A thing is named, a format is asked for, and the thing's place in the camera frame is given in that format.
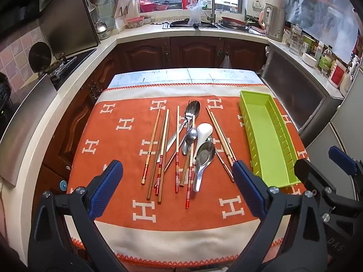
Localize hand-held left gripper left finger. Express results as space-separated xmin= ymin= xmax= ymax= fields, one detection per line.
xmin=28 ymin=160 xmax=128 ymax=272

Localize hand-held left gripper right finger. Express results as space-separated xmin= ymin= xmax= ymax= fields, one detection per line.
xmin=227 ymin=160 xmax=329 ymax=272

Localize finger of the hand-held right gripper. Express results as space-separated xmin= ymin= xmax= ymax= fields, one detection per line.
xmin=328 ymin=146 xmax=363 ymax=182
xmin=294 ymin=159 xmax=336 ymax=204

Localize group of wooden chopsticks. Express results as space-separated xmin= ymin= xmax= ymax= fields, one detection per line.
xmin=141 ymin=104 xmax=238 ymax=204

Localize steel soup spoon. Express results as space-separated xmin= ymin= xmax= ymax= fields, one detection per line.
xmin=193 ymin=141 xmax=216 ymax=192

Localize green plastic utensil tray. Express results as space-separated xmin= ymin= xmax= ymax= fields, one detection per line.
xmin=239 ymin=91 xmax=302 ymax=189

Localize white ceramic spoon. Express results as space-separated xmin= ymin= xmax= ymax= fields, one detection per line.
xmin=193 ymin=123 xmax=214 ymax=165

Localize small steel spoon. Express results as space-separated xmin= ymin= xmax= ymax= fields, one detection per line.
xmin=183 ymin=128 xmax=198 ymax=159

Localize steel fork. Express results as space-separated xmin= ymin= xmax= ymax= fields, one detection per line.
xmin=181 ymin=100 xmax=197 ymax=156

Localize large steel spoon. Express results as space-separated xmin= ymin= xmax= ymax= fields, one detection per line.
xmin=167 ymin=100 xmax=202 ymax=152

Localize orange patterned blanket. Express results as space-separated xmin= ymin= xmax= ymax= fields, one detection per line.
xmin=66 ymin=83 xmax=311 ymax=268

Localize stainless steel appliance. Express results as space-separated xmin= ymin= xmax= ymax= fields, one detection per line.
xmin=259 ymin=44 xmax=345 ymax=139

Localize red label jar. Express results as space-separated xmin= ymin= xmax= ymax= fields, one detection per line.
xmin=328 ymin=59 xmax=349 ymax=89

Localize green label bottle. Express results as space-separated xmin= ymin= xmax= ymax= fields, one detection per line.
xmin=318 ymin=45 xmax=334 ymax=77

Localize white bowl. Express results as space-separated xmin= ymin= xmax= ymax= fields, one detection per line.
xmin=301 ymin=51 xmax=319 ymax=68

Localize stainless steel panel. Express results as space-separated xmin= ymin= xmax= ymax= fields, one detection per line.
xmin=37 ymin=0 xmax=101 ymax=56
xmin=0 ymin=74 xmax=59 ymax=187

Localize pale blue tablecloth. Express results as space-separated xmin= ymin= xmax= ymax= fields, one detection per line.
xmin=108 ymin=68 xmax=264 ymax=90

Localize black gas stove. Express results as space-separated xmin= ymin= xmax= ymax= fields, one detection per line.
xmin=47 ymin=48 xmax=98 ymax=91

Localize glass jar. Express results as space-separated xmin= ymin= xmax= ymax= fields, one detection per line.
xmin=288 ymin=24 xmax=304 ymax=56

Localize round steel pot lid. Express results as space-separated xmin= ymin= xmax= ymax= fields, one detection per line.
xmin=28 ymin=42 xmax=53 ymax=74

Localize steel electric kettle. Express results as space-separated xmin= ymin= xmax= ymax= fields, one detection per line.
xmin=261 ymin=3 xmax=287 ymax=42

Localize steel teapot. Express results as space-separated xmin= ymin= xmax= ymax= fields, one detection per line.
xmin=93 ymin=11 xmax=108 ymax=34

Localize red frying pan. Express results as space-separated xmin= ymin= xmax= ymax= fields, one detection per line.
xmin=220 ymin=16 xmax=251 ymax=32

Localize clear food container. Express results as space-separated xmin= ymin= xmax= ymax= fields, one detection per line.
xmin=125 ymin=17 xmax=145 ymax=29

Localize kitchen sink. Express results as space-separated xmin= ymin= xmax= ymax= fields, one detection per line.
xmin=162 ymin=18 xmax=224 ymax=30

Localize clear plastic bag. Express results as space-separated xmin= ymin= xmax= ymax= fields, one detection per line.
xmin=186 ymin=0 xmax=212 ymax=26

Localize steel kitchen faucet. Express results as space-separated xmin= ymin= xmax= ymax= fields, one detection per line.
xmin=201 ymin=0 xmax=217 ymax=23

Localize red colander bowl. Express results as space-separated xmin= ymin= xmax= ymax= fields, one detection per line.
xmin=138 ymin=0 xmax=157 ymax=13

